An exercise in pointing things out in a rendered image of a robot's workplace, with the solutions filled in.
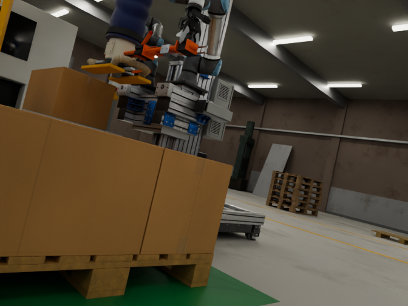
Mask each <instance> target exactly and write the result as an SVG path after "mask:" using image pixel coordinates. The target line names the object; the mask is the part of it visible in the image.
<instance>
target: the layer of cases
mask: <svg viewBox="0 0 408 306"><path fill-rule="evenodd" d="M232 170H233V166H232V165H228V164H224V163H221V162H217V161H213V160H209V159H206V158H201V157H198V156H195V155H191V154H186V153H183V152H179V151H175V150H172V149H168V148H163V147H160V146H156V145H153V144H149V143H145V142H142V141H137V140H133V139H130V138H126V137H122V136H119V135H114V134H110V133H107V132H103V131H99V130H96V129H92V128H89V127H84V126H80V125H77V124H73V123H69V122H66V121H61V120H57V119H54V118H50V117H46V116H43V115H38V114H34V113H31V112H27V111H24V110H20V109H16V108H13V107H8V106H5V105H1V104H0V257H12V256H89V255H128V254H206V253H213V252H214V248H215V244H216V240H217V235H218V231H219V226H220V221H221V218H222V213H223V208H224V204H225V199H226V194H227V191H228V186H229V183H230V178H231V173H232Z"/></svg>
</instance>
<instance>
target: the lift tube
mask: <svg viewBox="0 0 408 306"><path fill-rule="evenodd" d="M152 5H153V0H115V10H114V12H113V14H112V16H111V18H110V26H119V27H124V28H127V29H129V30H132V31H135V32H137V33H138V34H139V35H141V36H142V37H143V38H144V36H145V31H146V22H147V21H148V19H149V9H150V8H151V7H152ZM111 38H122V39H126V40H128V41H130V42H132V43H134V44H135V45H136V46H137V45H140V43H139V42H138V41H137V40H135V39H133V38H131V37H129V36H126V35H122V34H119V33H108V34H107V35H106V39H107V40H108V41H109V40H110V39H111Z"/></svg>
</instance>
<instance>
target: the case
mask: <svg viewBox="0 0 408 306"><path fill-rule="evenodd" d="M115 90H116V86H114V85H111V84H109V83H106V82H104V81H101V80H98V79H96V78H93V77H91V76H88V75H85V74H83V73H80V72H77V71H76V70H72V69H70V68H68V67H54V68H48V69H38V70H32V72H31V75H30V79H29V84H28V87H27V92H26V94H25V99H24V103H23V106H22V109H26V110H29V111H33V112H37V113H41V114H44V115H49V116H51V117H56V118H60V119H63V120H67V121H71V122H74V123H78V124H83V125H86V126H90V127H93V128H97V129H101V130H104V131H105V130H106V127H107V122H108V119H109V114H110V111H111V107H112V102H113V99H114V95H115Z"/></svg>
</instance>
